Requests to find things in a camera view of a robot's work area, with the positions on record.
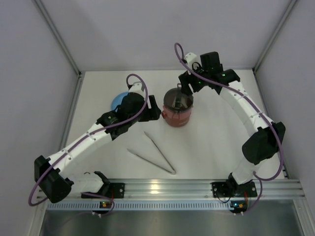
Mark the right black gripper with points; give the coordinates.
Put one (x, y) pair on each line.
(186, 83)

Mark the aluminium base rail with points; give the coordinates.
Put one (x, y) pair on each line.
(176, 194)

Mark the dark red lunch container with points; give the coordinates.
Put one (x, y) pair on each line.
(177, 123)

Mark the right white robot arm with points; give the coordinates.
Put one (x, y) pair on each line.
(265, 136)

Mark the grey top lid with clasps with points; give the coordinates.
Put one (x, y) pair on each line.
(176, 101)

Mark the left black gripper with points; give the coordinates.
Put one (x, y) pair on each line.
(149, 112)

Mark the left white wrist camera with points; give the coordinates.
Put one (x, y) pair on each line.
(137, 88)

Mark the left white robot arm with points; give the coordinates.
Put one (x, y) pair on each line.
(54, 174)

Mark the pink lunch container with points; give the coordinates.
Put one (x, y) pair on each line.
(168, 114)

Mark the metal tongs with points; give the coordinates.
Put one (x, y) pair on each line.
(150, 152)

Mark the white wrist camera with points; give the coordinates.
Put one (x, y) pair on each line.
(137, 88)
(192, 62)

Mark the blue plate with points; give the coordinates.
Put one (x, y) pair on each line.
(117, 101)

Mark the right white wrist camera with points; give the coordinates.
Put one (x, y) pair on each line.
(192, 62)

